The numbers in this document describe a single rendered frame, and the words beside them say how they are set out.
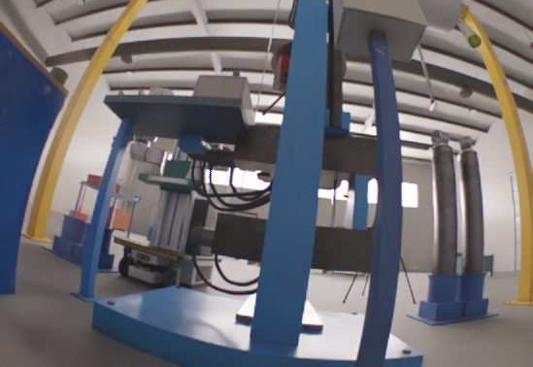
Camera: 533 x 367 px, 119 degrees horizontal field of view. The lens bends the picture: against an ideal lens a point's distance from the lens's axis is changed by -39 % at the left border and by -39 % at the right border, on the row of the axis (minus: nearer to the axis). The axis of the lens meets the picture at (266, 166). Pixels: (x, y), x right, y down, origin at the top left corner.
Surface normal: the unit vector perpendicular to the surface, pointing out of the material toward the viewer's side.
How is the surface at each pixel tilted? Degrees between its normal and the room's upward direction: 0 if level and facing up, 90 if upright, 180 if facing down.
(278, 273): 90
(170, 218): 90
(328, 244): 90
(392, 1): 90
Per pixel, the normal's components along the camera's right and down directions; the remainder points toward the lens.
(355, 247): -0.06, -0.33
